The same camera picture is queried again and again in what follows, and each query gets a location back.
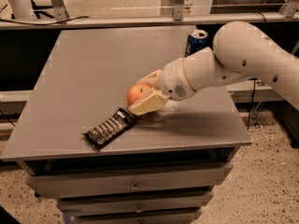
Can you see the grey drawer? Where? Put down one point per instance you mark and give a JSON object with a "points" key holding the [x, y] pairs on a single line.
{"points": [[130, 181], [185, 215], [137, 203]]}

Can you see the metal bracket post left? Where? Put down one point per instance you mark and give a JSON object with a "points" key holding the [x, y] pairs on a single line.
{"points": [[60, 12]]}

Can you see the red orange apple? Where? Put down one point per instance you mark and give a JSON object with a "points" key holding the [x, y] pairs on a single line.
{"points": [[136, 92]]}

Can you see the white pipe background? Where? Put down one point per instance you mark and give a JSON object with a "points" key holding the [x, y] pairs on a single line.
{"points": [[22, 9]]}

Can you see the metal bracket post centre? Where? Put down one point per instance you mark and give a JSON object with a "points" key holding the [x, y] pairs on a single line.
{"points": [[178, 10]]}

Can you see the black rxbar chocolate wrapper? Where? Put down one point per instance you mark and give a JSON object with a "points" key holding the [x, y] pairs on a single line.
{"points": [[104, 133]]}

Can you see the bottom grey drawer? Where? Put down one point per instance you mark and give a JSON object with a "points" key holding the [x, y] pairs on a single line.
{"points": [[185, 215]]}

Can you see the grey metal rail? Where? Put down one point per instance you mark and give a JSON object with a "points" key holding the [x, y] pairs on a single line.
{"points": [[93, 23]]}

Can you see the grey drawer cabinet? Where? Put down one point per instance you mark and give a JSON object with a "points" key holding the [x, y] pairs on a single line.
{"points": [[81, 147]]}

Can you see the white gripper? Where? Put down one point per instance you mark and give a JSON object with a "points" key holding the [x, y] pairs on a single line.
{"points": [[173, 79]]}

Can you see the top grey drawer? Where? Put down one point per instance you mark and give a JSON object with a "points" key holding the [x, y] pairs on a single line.
{"points": [[130, 181]]}

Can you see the blue pepsi soda can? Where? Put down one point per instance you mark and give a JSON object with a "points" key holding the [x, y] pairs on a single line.
{"points": [[196, 40]]}

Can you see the metal bracket post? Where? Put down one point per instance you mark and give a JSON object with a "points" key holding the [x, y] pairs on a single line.
{"points": [[60, 12], [178, 10]]}

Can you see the middle grey drawer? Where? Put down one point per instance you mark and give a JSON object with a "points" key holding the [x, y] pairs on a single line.
{"points": [[137, 203]]}

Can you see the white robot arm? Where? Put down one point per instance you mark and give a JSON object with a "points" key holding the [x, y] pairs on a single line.
{"points": [[240, 51]]}

